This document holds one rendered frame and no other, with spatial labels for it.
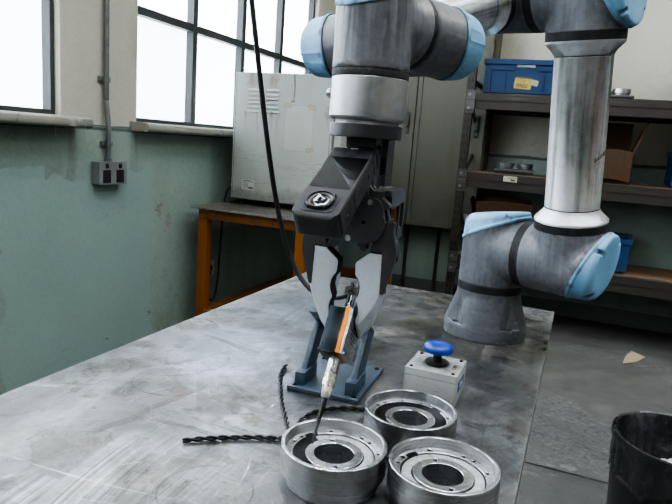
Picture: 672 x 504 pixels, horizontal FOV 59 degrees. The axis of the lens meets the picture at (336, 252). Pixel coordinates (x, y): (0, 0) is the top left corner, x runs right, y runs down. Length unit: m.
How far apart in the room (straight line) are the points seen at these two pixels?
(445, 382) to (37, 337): 1.87
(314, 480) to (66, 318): 2.03
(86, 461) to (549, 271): 0.73
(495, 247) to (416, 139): 3.44
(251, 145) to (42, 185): 1.08
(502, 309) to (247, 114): 2.16
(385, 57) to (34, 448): 0.52
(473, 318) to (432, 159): 3.39
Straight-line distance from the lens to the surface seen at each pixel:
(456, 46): 0.66
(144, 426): 0.74
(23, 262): 2.35
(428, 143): 4.45
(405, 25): 0.59
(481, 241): 1.08
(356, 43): 0.58
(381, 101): 0.57
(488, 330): 1.10
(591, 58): 0.99
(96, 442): 0.71
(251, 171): 3.03
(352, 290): 0.62
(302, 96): 2.91
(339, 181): 0.54
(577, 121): 0.99
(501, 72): 4.13
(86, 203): 2.51
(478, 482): 0.62
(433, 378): 0.81
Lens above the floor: 1.13
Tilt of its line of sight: 11 degrees down
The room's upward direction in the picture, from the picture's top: 4 degrees clockwise
